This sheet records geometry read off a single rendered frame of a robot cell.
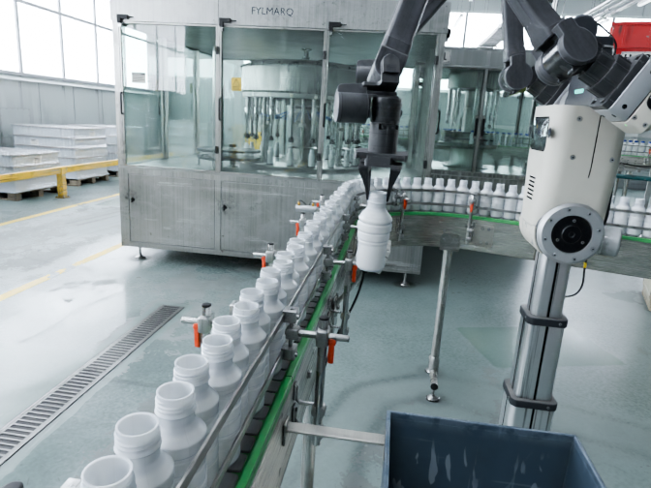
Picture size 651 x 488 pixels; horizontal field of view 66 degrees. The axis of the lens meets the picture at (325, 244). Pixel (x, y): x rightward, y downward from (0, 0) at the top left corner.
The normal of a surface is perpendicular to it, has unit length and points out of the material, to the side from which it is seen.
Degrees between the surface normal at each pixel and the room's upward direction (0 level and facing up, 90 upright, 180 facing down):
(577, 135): 90
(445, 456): 90
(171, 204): 90
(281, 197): 90
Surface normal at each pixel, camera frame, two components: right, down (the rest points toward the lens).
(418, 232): 0.25, 0.22
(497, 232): -0.44, 0.19
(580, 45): 0.14, -0.18
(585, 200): -0.15, 0.41
